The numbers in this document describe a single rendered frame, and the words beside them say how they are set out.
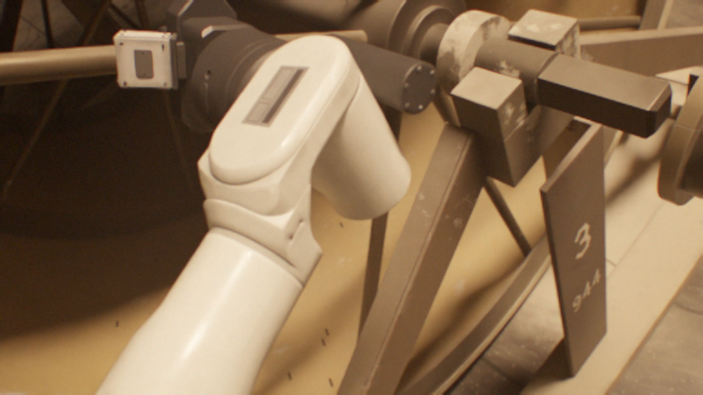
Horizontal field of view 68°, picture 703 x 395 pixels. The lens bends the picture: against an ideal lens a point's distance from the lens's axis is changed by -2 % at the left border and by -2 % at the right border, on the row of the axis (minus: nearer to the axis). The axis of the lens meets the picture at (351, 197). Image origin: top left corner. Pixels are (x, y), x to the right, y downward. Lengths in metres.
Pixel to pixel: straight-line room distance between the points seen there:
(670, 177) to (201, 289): 0.37
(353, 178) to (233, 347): 0.13
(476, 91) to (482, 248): 0.86
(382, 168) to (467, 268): 1.04
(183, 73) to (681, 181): 0.42
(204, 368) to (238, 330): 0.02
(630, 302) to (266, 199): 1.05
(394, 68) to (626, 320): 0.97
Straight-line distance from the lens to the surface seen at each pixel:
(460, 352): 1.22
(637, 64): 0.93
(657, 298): 1.26
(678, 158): 0.48
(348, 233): 1.54
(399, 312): 0.65
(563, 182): 0.66
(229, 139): 0.30
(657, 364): 1.41
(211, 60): 0.41
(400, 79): 0.34
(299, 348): 1.31
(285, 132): 0.28
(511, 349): 1.42
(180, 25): 0.47
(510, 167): 0.61
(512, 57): 0.59
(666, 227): 1.35
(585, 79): 0.56
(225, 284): 0.28
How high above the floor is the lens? 1.31
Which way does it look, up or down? 46 degrees down
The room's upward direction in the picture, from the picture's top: 31 degrees counter-clockwise
